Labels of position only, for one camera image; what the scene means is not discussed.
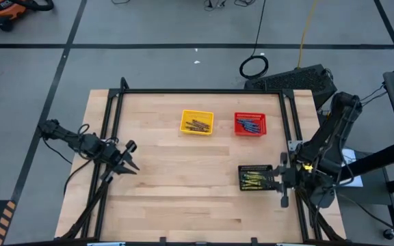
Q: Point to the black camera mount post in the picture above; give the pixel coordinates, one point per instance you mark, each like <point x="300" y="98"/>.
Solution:
<point x="124" y="83"/>

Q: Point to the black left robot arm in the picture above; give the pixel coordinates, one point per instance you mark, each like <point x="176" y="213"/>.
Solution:
<point x="87" y="143"/>

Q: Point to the white paper sheet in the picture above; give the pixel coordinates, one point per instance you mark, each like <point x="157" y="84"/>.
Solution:
<point x="351" y="159"/>

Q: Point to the black caster wheel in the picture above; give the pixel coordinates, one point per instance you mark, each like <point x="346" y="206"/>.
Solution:
<point x="388" y="234"/>

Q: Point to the black computer case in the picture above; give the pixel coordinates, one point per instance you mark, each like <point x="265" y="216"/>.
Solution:
<point x="296" y="80"/>

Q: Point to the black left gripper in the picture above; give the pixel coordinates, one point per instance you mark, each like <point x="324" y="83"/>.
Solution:
<point x="116" y="155"/>

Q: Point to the yellow plastic basket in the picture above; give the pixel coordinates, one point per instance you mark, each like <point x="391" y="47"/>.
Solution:
<point x="187" y="116"/>

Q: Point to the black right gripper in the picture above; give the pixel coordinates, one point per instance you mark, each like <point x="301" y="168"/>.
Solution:
<point x="287" y="177"/>

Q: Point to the black metal bar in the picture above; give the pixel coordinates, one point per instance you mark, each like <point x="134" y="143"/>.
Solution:
<point x="388" y="155"/>

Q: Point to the silver aluminium bar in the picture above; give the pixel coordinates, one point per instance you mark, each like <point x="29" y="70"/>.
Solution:
<point x="292" y="244"/>
<point x="106" y="244"/>

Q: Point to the yellow gripper tag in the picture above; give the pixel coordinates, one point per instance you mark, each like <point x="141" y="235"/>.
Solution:
<point x="307" y="167"/>

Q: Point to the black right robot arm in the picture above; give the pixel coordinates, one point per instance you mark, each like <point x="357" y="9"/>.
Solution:
<point x="330" y="143"/>

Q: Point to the brown crayon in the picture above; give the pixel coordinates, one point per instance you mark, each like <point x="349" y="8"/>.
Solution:
<point x="202" y="122"/>
<point x="192" y="124"/>
<point x="193" y="128"/>
<point x="204" y="125"/>
<point x="197" y="124"/>
<point x="200" y="130"/>

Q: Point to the black plastic basket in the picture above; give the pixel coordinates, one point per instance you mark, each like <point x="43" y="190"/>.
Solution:
<point x="243" y="169"/>

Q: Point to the red plastic basket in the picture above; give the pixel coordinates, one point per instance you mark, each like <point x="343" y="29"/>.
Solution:
<point x="239" y="132"/>

